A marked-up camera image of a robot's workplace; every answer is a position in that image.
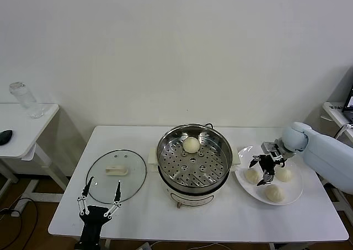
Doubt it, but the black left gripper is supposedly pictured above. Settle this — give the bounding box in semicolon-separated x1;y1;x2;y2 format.
73;177;122;250

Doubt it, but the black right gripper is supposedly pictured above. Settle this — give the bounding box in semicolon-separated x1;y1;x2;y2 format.
248;155;276;187

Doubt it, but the white steamed baozi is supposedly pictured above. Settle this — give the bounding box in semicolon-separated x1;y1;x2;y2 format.
183;136;200;154
264;184;285;203
244;168;261;184
275;167;293;183

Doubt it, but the glass lid with cream handle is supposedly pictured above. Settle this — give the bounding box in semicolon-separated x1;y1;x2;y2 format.
85;150;147;205

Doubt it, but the perforated stainless steel steamer basket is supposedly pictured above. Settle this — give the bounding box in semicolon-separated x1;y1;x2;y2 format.
156;124;232;193

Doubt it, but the white round plate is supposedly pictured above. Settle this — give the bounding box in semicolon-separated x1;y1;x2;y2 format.
234;145;304;206

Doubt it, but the white electric cooker pot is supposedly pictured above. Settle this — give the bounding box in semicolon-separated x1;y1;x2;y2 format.
147;146;240;209

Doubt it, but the white side table with laptop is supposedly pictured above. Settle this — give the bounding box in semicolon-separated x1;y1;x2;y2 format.
321;102;353;223

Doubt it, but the dark laptop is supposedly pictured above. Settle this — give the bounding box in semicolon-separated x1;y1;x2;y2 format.
341;84;353;123

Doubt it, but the black computer mouse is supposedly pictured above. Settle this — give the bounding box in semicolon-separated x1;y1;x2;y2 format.
0;130;13;146

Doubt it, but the clear plastic water bottle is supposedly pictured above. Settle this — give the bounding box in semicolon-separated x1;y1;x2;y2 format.
9;81;45;120

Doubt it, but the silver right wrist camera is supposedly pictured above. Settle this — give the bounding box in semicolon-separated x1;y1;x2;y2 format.
260;141;279;161

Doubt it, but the black floor cable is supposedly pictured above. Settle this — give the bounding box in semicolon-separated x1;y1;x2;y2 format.
0;197;38;250

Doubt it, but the white cable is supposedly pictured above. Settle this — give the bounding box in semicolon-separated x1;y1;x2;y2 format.
335;123;353;137

